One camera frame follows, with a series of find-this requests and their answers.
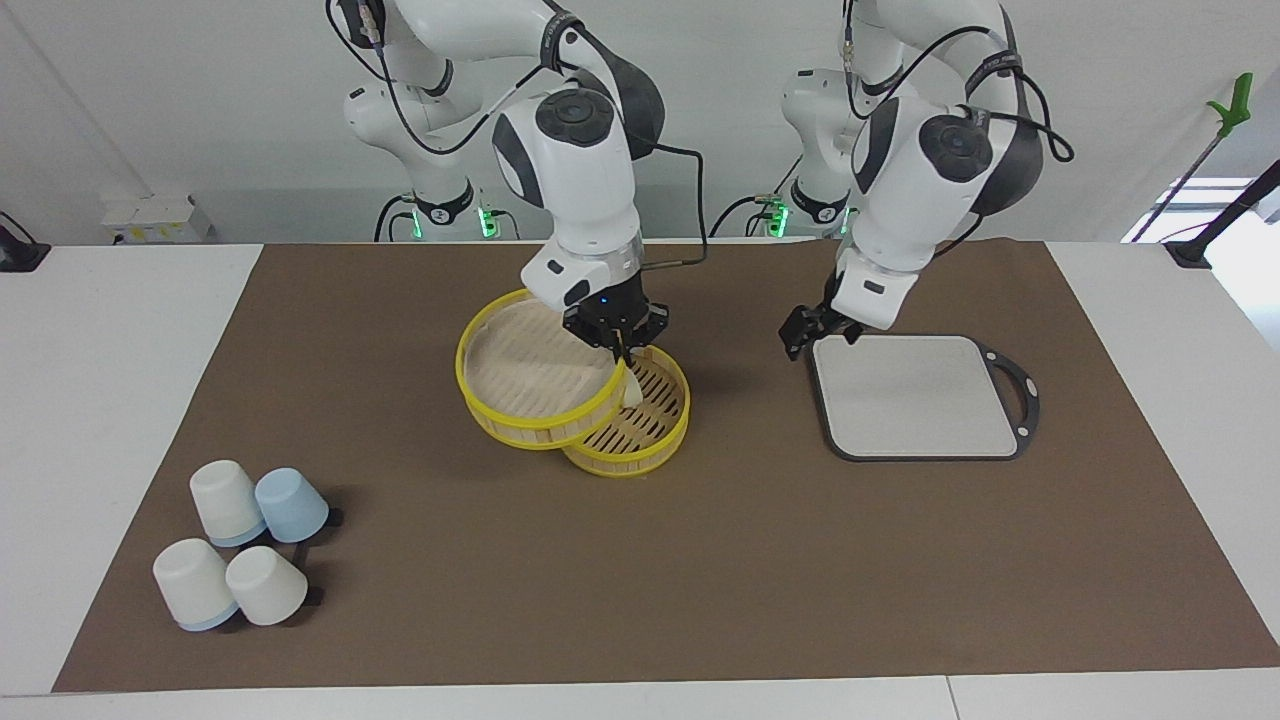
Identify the white plastic cup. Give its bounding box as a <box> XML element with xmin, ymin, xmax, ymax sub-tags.
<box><xmin>153</xmin><ymin>538</ymin><xmax>240</xmax><ymax>633</ymax></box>
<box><xmin>190</xmin><ymin>460</ymin><xmax>267</xmax><ymax>548</ymax></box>
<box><xmin>225</xmin><ymin>546</ymin><xmax>309</xmax><ymax>627</ymax></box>

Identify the brown table mat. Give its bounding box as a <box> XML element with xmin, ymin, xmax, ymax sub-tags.
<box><xmin>52</xmin><ymin>240</ymin><xmax>1280</xmax><ymax>693</ymax></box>

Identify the light blue plastic cup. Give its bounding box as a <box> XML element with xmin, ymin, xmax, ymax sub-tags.
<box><xmin>255</xmin><ymin>468</ymin><xmax>330</xmax><ymax>544</ymax></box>

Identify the black base power cable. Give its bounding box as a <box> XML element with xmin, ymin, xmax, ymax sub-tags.
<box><xmin>708</xmin><ymin>150</ymin><xmax>801</xmax><ymax>241</ymax></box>
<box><xmin>375</xmin><ymin>193</ymin><xmax>521</xmax><ymax>243</ymax></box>

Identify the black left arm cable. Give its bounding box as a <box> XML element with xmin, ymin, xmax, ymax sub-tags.
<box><xmin>845</xmin><ymin>0</ymin><xmax>1075</xmax><ymax>163</ymax></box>

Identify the black clamp bracket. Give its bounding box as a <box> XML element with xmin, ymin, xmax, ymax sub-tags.
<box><xmin>0</xmin><ymin>212</ymin><xmax>51</xmax><ymax>273</ymax></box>

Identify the green clamp on thin pole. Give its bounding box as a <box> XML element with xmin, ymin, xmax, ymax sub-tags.
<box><xmin>1130</xmin><ymin>72</ymin><xmax>1254</xmax><ymax>243</ymax></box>

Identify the white cutting board grey rim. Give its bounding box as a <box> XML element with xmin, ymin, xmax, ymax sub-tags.
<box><xmin>812</xmin><ymin>334</ymin><xmax>1041</xmax><ymax>462</ymax></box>

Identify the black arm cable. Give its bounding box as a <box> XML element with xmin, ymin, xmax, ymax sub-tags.
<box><xmin>845</xmin><ymin>0</ymin><xmax>1075</xmax><ymax>163</ymax></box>
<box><xmin>325</xmin><ymin>0</ymin><xmax>709</xmax><ymax>271</ymax></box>

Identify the cloth-lined bamboo steamer tier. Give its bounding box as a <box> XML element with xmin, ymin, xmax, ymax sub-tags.
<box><xmin>455</xmin><ymin>290</ymin><xmax>629</xmax><ymax>451</ymax></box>

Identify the white steamer liner cloth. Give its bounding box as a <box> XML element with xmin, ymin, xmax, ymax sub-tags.
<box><xmin>465</xmin><ymin>300</ymin><xmax>621</xmax><ymax>416</ymax></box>

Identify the bare bamboo steamer tier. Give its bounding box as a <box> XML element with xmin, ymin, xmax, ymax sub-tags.
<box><xmin>560</xmin><ymin>345</ymin><xmax>693</xmax><ymax>479</ymax></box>

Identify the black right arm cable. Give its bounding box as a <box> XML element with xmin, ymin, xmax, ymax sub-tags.
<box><xmin>325</xmin><ymin>0</ymin><xmax>709</xmax><ymax>271</ymax></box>

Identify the white cardboard box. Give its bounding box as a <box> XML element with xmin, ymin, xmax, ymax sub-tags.
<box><xmin>100</xmin><ymin>195</ymin><xmax>214</xmax><ymax>244</ymax></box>

